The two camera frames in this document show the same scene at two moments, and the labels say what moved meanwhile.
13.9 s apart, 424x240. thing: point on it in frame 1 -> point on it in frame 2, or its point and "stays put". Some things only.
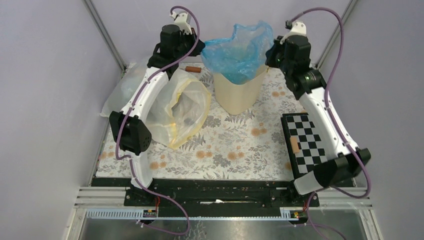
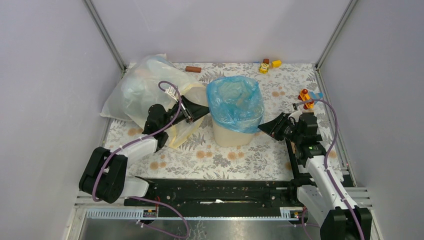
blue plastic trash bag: (239, 58) -> (235, 103)
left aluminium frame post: (103, 34) stays put
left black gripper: (198, 48) -> (191, 111)
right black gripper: (270, 53) -> (274, 127)
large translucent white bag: (177, 111) stays put
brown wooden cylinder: (193, 69) stays put
